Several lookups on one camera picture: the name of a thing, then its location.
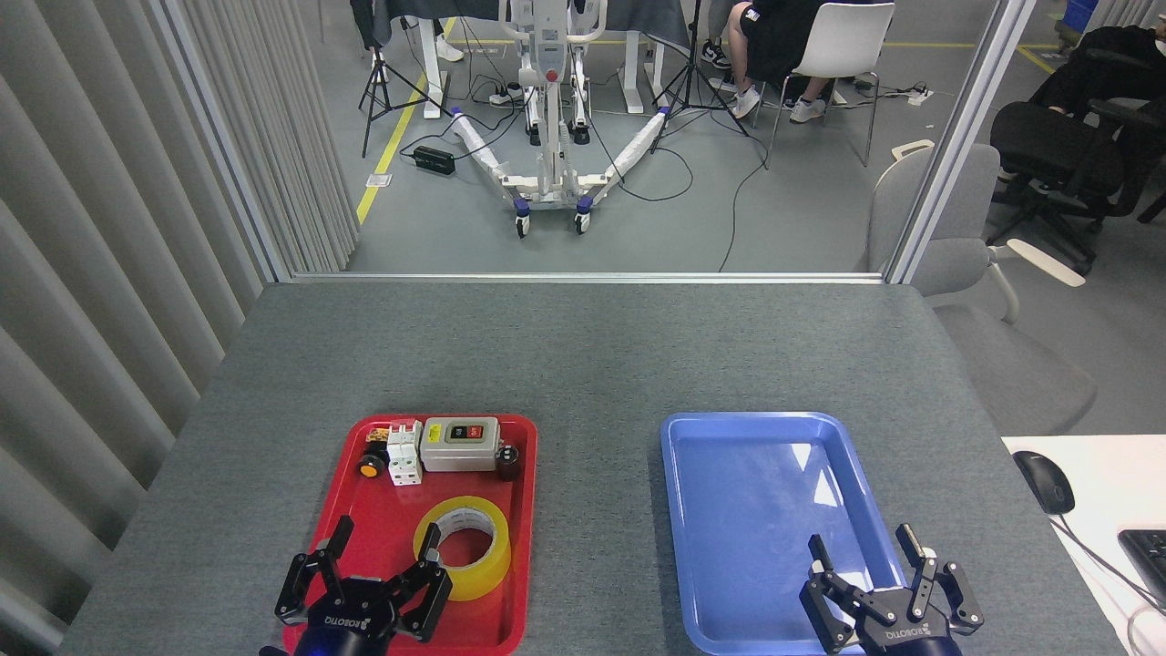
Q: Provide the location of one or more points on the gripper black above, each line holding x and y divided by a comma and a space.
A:
906, 633
351, 624

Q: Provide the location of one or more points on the yellow tape roll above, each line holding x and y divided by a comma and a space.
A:
483, 574

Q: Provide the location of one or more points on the red plastic tray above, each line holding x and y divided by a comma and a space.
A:
383, 547

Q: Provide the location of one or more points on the orange push button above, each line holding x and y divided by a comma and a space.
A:
371, 467

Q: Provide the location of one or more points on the white circuit breaker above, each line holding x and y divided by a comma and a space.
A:
404, 456

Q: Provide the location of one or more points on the blue plastic tray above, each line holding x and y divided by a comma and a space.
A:
747, 528

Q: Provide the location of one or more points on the black computer mouse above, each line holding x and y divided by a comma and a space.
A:
1045, 481

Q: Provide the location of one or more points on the white desk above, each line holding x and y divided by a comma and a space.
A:
1111, 492

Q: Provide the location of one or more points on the black keyboard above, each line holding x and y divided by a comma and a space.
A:
1150, 560

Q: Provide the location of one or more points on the grey office chair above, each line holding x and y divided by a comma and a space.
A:
1002, 364

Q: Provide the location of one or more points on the black power adapter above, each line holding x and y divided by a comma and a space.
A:
434, 160

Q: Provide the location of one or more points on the black office chair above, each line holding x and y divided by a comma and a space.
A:
1048, 146

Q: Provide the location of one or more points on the white wheeled stand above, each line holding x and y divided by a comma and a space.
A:
551, 137

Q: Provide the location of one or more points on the black tripod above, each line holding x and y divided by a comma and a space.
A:
375, 82
692, 82

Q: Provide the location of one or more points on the white power strip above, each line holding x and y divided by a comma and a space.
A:
920, 94

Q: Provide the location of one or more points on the white plastic chair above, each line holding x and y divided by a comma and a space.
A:
847, 41

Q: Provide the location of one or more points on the person in black office chair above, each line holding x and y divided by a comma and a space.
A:
1093, 64

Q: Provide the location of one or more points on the person on white chair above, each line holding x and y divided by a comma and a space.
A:
774, 36

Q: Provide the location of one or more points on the blue bin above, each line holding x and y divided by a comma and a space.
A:
1079, 14

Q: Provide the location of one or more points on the desk with dark cloth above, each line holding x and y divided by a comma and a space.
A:
638, 14

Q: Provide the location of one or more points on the grey push button switch box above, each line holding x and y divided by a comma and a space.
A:
455, 454

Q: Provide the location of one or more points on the dark knob switch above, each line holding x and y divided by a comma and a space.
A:
507, 463

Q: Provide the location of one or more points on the silver horizontal rail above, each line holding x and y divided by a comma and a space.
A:
583, 277

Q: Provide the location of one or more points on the silver post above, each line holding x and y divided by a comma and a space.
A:
956, 137
228, 155

